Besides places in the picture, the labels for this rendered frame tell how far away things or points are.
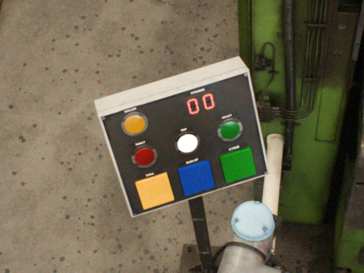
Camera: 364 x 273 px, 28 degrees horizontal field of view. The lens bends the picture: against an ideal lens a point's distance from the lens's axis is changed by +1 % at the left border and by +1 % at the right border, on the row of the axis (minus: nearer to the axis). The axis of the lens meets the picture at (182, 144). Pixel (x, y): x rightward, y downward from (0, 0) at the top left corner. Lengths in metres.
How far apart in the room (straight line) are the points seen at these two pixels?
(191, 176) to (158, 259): 1.06
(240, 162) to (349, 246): 0.77
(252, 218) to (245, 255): 0.07
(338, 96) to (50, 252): 1.30
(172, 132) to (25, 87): 1.62
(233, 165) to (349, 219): 0.57
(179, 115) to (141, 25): 1.67
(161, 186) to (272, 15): 0.46
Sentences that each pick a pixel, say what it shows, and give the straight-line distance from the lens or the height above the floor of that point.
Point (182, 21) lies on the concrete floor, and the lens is 3.22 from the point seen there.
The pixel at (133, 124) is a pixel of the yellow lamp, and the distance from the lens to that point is 1.57.
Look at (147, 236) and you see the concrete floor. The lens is 2.72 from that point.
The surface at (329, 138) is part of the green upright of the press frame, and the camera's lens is 2.15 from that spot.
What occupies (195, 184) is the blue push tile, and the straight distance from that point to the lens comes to 1.67.
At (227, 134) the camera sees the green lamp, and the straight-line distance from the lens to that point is 1.63.
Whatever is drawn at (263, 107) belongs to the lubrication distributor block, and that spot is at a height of 0.84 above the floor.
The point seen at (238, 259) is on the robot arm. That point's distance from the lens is 1.31.
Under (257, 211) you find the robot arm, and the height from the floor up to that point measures 1.29.
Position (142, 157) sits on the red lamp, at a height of 1.09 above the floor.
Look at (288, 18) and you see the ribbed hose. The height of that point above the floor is 1.20.
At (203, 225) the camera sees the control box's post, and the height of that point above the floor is 0.47.
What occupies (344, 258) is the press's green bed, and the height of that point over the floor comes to 0.21.
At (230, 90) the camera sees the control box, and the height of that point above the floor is 1.17.
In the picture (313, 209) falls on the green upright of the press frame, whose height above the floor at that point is 0.14.
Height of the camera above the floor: 2.50
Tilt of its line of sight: 60 degrees down
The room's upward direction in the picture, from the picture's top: 11 degrees counter-clockwise
